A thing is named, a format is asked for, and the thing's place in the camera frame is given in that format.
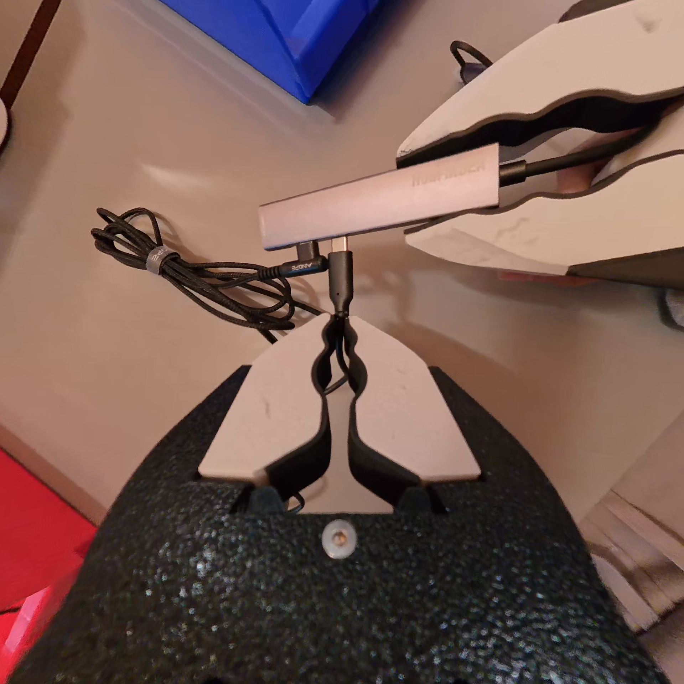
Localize black usb-c cable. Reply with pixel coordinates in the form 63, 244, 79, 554
286, 235, 356, 514

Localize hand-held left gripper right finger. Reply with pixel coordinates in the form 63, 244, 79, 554
342, 315, 482, 501

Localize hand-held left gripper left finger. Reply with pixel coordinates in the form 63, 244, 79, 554
198, 312, 335, 496

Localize red plastic bin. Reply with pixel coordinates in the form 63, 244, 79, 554
0, 446, 103, 615

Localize grey usb hub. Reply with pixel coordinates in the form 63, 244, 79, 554
258, 141, 501, 253

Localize thin black cable loop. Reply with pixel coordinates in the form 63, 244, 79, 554
449, 40, 496, 82

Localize black braided cable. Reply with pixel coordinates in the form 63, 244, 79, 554
91, 207, 330, 344

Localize blue plastic bin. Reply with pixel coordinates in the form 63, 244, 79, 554
159, 0, 387, 105

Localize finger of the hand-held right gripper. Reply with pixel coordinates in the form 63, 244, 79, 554
395, 0, 684, 169
403, 143, 684, 292

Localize black hub cable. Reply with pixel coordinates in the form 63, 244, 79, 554
498, 125, 671, 188

